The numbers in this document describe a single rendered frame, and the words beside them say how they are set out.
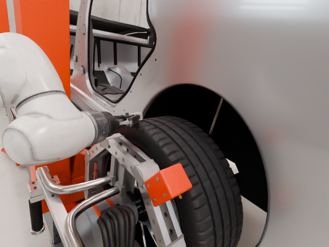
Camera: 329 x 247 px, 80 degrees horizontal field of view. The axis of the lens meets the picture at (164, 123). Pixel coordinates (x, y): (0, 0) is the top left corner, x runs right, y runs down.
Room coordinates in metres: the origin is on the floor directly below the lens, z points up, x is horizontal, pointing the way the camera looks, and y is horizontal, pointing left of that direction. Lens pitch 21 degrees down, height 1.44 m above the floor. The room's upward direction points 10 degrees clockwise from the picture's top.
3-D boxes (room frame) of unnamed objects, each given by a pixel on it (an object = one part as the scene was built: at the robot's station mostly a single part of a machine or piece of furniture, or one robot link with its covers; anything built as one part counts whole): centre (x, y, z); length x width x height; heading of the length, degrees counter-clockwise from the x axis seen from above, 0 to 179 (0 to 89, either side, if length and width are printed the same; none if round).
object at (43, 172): (0.52, 0.25, 1.03); 0.19 x 0.18 x 0.11; 135
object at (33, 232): (0.49, 0.38, 0.83); 0.04 x 0.04 x 0.16
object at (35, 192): (0.51, 0.36, 0.93); 0.09 x 0.05 x 0.05; 135
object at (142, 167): (0.54, 0.10, 0.85); 0.54 x 0.07 x 0.54; 45
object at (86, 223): (0.49, 0.15, 0.85); 0.21 x 0.14 x 0.14; 135
